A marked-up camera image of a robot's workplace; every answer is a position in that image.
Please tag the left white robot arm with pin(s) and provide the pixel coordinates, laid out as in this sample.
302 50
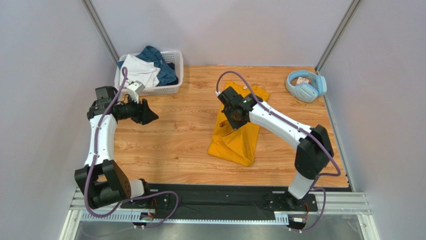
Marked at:
101 180

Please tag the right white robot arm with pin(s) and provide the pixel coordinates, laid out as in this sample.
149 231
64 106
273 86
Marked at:
312 144

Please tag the white slotted cable duct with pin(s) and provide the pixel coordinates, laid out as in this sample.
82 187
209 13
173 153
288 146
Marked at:
272 218

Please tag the white t shirt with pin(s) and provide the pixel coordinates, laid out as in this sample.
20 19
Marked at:
139 70

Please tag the aluminium frame rail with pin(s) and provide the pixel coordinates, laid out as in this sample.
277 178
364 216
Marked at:
336 201

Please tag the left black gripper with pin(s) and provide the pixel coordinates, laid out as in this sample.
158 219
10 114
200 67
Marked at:
144 115

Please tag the teal t shirt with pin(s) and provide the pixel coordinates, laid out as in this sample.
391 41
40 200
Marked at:
166 75

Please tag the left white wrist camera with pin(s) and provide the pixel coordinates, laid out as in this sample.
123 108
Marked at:
134 89

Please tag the white plastic laundry basket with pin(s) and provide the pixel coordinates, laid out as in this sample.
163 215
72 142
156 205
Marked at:
171 56

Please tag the yellow t shirt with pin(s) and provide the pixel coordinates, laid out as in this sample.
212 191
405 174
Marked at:
237 146

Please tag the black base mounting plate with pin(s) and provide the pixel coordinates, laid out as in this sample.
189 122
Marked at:
219 200

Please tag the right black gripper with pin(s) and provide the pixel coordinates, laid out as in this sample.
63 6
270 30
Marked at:
235 115

